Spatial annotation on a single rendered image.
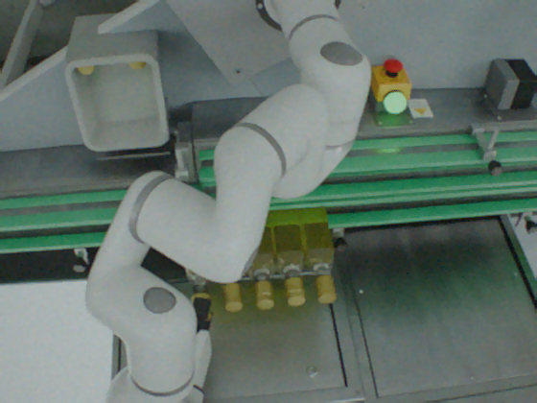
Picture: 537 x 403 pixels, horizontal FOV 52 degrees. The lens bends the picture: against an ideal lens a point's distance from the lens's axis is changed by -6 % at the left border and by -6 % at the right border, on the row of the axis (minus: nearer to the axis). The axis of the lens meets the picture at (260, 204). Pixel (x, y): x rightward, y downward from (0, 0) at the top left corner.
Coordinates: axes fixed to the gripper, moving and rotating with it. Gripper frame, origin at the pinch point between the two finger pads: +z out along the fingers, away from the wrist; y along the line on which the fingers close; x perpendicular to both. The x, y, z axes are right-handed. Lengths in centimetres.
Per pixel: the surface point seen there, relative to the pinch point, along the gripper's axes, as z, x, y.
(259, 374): -4.5, -11.4, -12.5
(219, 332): 3.4, -1.8, -12.6
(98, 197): 20.6, 26.7, 4.0
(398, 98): 42, -31, 21
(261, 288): 6.3, -9.9, 1.7
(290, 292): 6.3, -15.2, 1.7
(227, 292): 4.5, -4.0, 1.6
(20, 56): 57, 61, 12
